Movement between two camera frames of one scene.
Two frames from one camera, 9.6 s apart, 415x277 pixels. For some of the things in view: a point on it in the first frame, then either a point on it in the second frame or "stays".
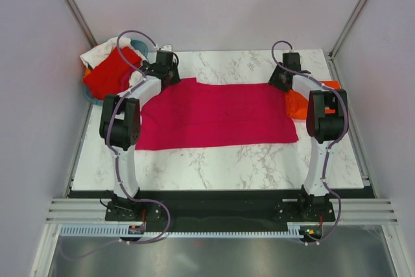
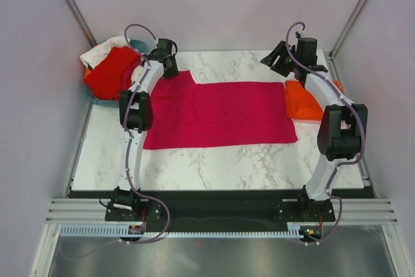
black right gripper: [274, 78] → [270, 60]
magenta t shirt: [186, 114] stays
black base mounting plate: [220, 207] stays
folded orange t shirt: [297, 105] stays
